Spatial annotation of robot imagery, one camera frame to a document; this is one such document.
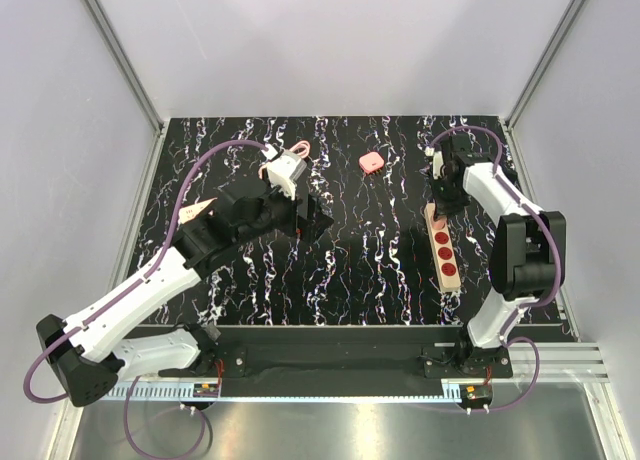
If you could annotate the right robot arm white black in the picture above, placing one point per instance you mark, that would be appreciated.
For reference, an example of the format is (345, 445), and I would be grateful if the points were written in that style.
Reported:
(527, 263)

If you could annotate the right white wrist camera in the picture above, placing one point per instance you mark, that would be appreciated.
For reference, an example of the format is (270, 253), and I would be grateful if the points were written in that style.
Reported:
(438, 169)

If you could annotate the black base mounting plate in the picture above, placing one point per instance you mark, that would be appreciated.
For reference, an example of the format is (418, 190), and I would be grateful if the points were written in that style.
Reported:
(433, 352)

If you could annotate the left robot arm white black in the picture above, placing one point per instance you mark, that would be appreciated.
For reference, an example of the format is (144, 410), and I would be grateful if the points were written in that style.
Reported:
(90, 352)

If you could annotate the grey slotted cable duct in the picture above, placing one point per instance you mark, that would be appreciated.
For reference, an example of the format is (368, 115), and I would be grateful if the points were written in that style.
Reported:
(165, 391)

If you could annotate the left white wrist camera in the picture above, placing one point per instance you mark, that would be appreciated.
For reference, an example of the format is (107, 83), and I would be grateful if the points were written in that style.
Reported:
(283, 167)

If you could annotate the wooden red socket power strip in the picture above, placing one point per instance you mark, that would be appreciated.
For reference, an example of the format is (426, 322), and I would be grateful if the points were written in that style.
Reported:
(445, 263)

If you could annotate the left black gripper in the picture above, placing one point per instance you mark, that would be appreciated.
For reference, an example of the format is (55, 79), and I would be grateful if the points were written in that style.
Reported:
(311, 227)

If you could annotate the pink square charger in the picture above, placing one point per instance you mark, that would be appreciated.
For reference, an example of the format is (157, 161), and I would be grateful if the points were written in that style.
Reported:
(371, 162)

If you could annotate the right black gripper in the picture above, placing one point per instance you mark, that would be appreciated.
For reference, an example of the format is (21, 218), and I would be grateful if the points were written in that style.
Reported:
(445, 209)

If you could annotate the pink plug adapter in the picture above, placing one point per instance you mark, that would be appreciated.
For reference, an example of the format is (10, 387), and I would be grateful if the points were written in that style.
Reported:
(439, 224)

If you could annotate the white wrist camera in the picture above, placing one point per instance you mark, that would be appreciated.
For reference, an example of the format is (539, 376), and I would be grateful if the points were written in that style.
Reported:
(283, 167)
(438, 169)

